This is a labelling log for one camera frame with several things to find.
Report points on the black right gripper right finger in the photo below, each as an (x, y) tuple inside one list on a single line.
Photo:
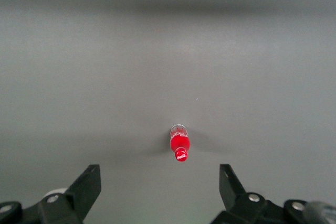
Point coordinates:
[(232, 190)]

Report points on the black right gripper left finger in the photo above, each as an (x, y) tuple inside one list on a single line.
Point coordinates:
[(81, 192)]

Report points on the red cola bottle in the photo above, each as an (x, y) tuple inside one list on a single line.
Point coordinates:
[(179, 142)]

